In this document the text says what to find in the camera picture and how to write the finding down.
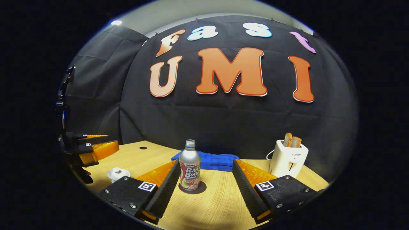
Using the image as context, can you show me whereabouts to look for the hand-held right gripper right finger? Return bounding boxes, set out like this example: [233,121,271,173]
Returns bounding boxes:
[232,159,321,225]

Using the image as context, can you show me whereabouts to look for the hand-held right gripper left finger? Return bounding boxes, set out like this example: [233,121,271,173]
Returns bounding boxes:
[98,159,182,225]

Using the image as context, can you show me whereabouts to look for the round brown coaster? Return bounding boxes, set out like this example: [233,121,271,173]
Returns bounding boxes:
[178,180,207,195]

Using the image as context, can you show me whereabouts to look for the silver water bottle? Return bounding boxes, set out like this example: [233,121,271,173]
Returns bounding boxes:
[178,139,202,192]

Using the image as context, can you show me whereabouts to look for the blue towel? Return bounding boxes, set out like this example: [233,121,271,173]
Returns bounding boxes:
[171,151,240,172]

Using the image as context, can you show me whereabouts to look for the white toaster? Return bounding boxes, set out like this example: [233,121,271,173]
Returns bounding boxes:
[269,140,309,179]

